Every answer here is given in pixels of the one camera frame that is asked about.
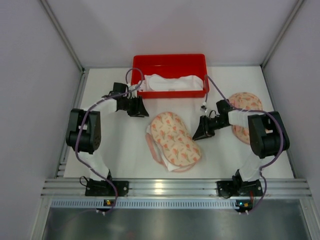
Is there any pink floral laundry bag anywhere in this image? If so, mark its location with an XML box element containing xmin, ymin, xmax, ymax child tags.
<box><xmin>228</xmin><ymin>92</ymin><xmax>263</xmax><ymax>145</ymax></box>
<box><xmin>149</xmin><ymin>111</ymin><xmax>203</xmax><ymax>166</ymax></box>

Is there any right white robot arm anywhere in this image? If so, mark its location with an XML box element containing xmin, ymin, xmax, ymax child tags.
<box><xmin>192</xmin><ymin>99</ymin><xmax>290</xmax><ymax>186</ymax></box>

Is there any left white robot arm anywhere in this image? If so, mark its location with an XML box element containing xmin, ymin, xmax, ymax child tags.
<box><xmin>66</xmin><ymin>82</ymin><xmax>149</xmax><ymax>185</ymax></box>

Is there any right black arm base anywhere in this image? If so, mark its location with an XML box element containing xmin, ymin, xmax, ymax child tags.
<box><xmin>217</xmin><ymin>180</ymin><xmax>263</xmax><ymax>199</ymax></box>

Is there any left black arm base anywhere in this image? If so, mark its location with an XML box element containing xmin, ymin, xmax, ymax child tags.
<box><xmin>84</xmin><ymin>179</ymin><xmax>129</xmax><ymax>197</ymax></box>

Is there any red plastic bin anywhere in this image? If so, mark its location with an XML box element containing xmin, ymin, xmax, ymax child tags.
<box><xmin>131</xmin><ymin>53</ymin><xmax>210</xmax><ymax>99</ymax></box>

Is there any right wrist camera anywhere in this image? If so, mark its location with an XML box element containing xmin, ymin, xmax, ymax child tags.
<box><xmin>200</xmin><ymin>102</ymin><xmax>208</xmax><ymax>114</ymax></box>

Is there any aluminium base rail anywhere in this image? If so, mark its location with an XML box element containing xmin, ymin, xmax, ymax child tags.
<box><xmin>40</xmin><ymin>178</ymin><xmax>312</xmax><ymax>210</ymax></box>

